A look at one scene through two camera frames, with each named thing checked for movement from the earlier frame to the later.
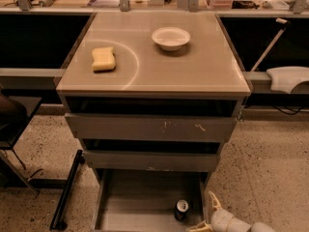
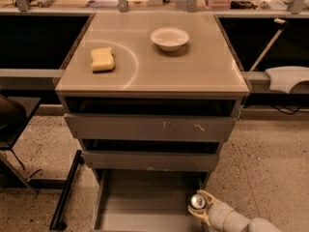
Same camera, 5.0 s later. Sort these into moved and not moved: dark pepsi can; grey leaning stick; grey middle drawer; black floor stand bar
Moved: dark pepsi can
Not moved: black floor stand bar; grey middle drawer; grey leaning stick
